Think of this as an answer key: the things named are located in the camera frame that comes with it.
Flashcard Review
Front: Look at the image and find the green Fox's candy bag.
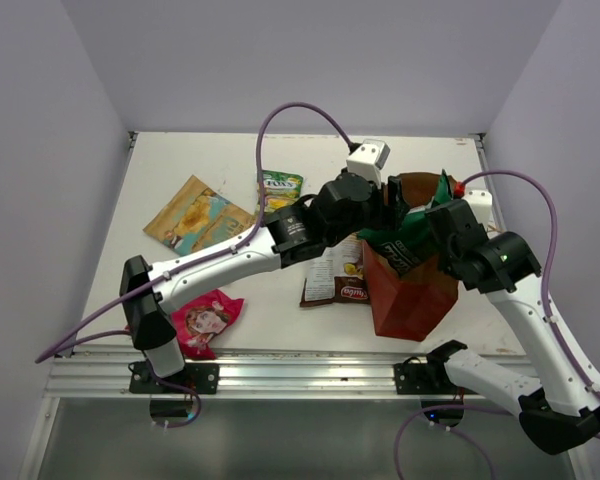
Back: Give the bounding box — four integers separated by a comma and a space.
254, 170, 304, 215

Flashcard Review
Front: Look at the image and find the pink REAL chips bag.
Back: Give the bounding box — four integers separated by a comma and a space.
123, 289, 245, 369

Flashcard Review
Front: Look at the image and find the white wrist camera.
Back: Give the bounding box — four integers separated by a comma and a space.
346, 139, 390, 187
454, 182, 493, 228

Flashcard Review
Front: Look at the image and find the brown white chips bag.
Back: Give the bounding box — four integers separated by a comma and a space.
299, 234, 370, 308

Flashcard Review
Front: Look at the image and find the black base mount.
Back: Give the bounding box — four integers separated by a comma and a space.
393, 356, 458, 395
127, 361, 220, 395

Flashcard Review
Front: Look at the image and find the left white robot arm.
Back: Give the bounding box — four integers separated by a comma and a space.
120, 171, 409, 393

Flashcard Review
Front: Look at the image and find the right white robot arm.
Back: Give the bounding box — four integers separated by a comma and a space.
425, 199, 600, 455

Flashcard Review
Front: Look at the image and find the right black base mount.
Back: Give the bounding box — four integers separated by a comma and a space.
393, 356, 458, 395

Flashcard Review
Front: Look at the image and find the tan kettle chips bag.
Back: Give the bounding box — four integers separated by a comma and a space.
143, 176, 255, 256

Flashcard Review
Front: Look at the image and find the green REAL chips bag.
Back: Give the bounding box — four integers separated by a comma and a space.
357, 170, 456, 277

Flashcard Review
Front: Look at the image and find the red brown paper bag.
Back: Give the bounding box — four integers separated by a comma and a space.
361, 172, 461, 343

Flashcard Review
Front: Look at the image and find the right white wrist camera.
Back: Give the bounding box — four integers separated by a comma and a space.
454, 182, 493, 228

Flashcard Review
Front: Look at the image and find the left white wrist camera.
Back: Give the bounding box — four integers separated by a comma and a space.
346, 139, 390, 187

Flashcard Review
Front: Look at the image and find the aluminium mounting rail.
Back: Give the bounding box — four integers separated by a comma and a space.
44, 348, 546, 400

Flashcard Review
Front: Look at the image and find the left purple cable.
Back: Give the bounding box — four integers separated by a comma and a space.
34, 101, 356, 364

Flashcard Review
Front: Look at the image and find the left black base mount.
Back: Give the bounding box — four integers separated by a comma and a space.
127, 361, 220, 395

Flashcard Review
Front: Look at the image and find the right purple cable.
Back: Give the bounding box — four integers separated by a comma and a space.
394, 169, 600, 480

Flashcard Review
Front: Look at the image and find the purple cable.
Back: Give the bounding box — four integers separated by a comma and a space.
394, 169, 600, 480
34, 101, 356, 364

